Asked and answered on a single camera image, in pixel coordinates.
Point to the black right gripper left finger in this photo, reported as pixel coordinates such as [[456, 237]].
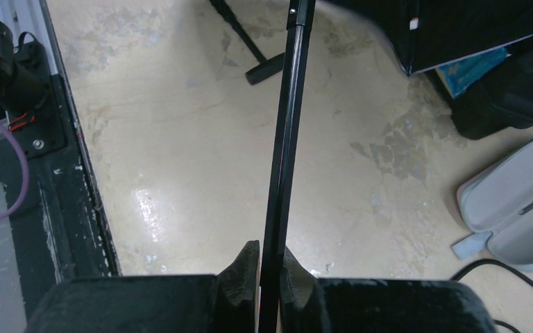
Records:
[[225, 302]]

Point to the pink umbrella case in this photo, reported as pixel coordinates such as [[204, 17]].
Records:
[[497, 206]]

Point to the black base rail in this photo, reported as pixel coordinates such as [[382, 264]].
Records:
[[61, 231]]

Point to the purple umbrella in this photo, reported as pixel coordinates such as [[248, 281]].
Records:
[[375, 182]]

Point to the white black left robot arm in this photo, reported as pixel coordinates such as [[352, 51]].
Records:
[[24, 91]]

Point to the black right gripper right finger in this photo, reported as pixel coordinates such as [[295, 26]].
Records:
[[340, 304]]

